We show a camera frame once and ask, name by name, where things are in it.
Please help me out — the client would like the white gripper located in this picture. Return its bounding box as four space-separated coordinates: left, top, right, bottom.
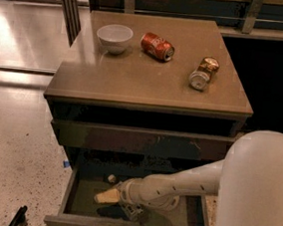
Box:
94 178 137 204

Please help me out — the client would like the clear plastic water bottle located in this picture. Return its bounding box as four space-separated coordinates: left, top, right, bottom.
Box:
104 173 148 223

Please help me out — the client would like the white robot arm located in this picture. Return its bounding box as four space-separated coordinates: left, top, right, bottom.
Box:
95 130 283 226

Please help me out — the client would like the closed top drawer front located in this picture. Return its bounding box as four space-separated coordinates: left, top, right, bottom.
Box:
52 118 235 161

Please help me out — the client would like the open middle drawer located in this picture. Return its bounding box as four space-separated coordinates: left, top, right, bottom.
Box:
45 155 210 226

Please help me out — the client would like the brown drawer cabinet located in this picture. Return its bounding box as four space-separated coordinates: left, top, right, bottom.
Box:
44 12 253 171

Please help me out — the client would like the blue tape on floor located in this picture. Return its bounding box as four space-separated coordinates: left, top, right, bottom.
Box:
63 160 71 168

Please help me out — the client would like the black object on floor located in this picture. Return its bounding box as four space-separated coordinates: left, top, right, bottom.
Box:
9 206 27 226

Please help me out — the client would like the gold and silver can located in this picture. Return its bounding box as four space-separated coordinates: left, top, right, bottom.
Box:
188 57 220 91

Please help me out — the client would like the red soda can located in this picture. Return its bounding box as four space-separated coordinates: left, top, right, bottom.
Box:
141 33 174 62

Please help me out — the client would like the white bowl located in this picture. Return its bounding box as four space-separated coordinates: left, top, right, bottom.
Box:
97 24 134 55

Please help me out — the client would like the dark background shelf unit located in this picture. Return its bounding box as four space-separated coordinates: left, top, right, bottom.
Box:
89 0 283 31

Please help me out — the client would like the metal door frame post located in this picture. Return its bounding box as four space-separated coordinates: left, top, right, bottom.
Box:
61 0 81 45

